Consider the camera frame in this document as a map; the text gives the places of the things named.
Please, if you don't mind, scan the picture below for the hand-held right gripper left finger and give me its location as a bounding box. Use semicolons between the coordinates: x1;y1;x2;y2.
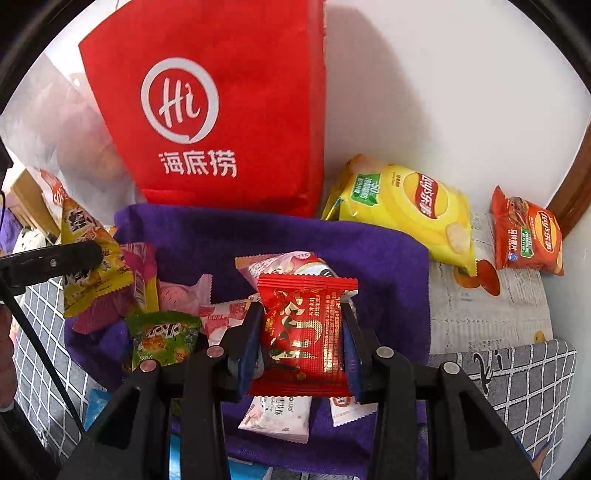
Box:
58;302;264;480

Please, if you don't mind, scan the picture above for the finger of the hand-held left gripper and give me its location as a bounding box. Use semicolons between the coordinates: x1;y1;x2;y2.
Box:
0;241;105;289

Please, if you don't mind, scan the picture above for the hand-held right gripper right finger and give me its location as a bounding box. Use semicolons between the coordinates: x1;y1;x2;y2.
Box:
339;300;541;480

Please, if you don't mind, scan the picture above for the white and red strawberry packet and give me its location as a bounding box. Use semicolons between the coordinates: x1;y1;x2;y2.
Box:
199;298;259;347
330;394;379;428

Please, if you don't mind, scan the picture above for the small red snack packet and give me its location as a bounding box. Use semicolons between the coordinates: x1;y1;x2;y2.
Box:
247;273;360;398

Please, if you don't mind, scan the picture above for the yellow triangular snack packet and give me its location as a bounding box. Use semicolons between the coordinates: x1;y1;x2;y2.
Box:
60;196;134;318

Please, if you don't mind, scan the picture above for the white and pink snack packet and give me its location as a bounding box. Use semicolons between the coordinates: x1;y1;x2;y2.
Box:
238;394;312;445

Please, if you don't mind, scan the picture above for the green snack packet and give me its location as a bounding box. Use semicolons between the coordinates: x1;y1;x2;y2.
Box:
126;311;203;372

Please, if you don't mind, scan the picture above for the small pink candy packet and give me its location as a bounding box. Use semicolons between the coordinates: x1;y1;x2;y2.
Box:
157;273;213;315

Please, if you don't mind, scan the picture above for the magenta snack packet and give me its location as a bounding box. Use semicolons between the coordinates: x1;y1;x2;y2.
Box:
71;242;160;335

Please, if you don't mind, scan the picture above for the pink chips packet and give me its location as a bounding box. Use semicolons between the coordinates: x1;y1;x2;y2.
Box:
235;250;356;305

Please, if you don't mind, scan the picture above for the small yellow snack packet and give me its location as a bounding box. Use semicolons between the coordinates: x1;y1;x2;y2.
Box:
134;270;160;315

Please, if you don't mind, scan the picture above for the purple cloth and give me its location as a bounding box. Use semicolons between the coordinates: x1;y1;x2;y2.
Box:
65;204;432;474

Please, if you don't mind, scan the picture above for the white plastic shopping bag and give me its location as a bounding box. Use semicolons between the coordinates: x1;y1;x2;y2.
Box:
0;51;148;241

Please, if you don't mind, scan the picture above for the newspaper sheet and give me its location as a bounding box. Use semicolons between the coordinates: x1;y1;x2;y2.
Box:
427;210;555;356

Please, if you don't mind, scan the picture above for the yellow chips bag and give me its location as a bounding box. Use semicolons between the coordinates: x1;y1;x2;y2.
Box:
321;154;478;278

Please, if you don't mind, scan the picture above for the grey checked tablecloth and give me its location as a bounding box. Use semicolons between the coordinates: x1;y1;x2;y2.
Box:
11;277;578;480

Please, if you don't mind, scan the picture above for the red chips bag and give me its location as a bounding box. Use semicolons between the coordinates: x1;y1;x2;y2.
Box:
490;186;565;277

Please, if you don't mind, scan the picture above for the red paper bag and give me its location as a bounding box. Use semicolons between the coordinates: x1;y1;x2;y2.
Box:
78;0;328;219

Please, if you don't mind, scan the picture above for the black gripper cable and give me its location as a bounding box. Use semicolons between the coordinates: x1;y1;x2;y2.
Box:
0;191;88;435

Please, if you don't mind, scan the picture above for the brown wooden door frame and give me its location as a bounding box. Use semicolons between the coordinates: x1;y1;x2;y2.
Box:
547;120;591;241

